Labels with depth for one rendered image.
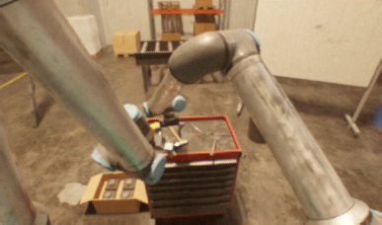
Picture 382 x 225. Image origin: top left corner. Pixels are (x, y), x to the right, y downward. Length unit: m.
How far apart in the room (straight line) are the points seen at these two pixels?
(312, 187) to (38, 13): 0.58
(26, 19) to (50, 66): 0.06
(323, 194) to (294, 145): 0.12
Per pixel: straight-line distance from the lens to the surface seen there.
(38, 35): 0.28
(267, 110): 0.52
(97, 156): 0.64
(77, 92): 0.32
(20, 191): 0.50
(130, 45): 7.18
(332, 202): 0.55
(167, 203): 1.77
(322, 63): 3.47
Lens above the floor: 1.89
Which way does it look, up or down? 30 degrees down
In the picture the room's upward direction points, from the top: straight up
